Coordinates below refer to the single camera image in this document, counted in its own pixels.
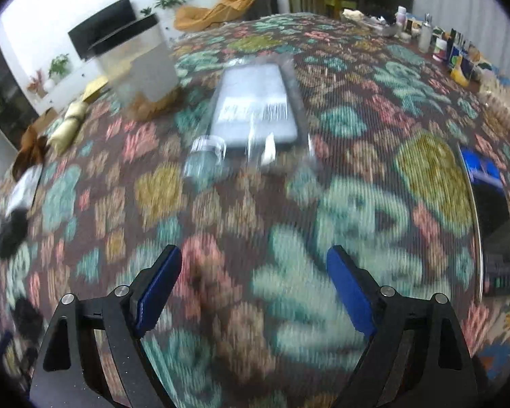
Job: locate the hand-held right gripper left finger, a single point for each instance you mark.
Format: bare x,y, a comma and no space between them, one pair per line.
159,295

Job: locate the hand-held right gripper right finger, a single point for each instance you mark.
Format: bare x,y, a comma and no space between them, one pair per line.
350,293

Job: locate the clear plastic bag grey item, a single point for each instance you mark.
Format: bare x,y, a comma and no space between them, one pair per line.
255,106

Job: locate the printed woven blanket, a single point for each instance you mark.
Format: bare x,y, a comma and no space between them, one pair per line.
238,221

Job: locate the blue and black flat case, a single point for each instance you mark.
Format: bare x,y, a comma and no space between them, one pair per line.
493,229

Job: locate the brown cardboard box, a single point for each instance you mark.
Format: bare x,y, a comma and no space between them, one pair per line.
45,117

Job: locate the yellow flat box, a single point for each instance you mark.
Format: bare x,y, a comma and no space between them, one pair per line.
94,89

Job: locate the clear jar black lid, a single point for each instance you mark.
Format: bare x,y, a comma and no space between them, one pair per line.
144,72

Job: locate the white round vase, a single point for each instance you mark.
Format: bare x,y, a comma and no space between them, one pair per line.
49,85

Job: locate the red flower arrangement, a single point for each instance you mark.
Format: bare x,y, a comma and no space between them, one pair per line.
36,81

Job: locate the green potted plant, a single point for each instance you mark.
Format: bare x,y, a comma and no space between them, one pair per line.
58,66

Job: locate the dark glass display cabinet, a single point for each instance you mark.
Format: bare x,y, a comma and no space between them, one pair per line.
0,85

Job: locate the row of bottles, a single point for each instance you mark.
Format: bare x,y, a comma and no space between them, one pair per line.
427,34

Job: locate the beige crumpled bag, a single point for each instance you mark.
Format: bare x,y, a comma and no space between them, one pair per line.
352,14

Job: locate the flat screen television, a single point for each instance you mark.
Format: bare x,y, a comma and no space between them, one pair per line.
102,21

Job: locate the small plant dark pot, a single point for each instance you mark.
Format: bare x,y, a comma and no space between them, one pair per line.
145,11

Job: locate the mustard rocking armchair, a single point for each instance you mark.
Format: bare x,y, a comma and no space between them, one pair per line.
212,12

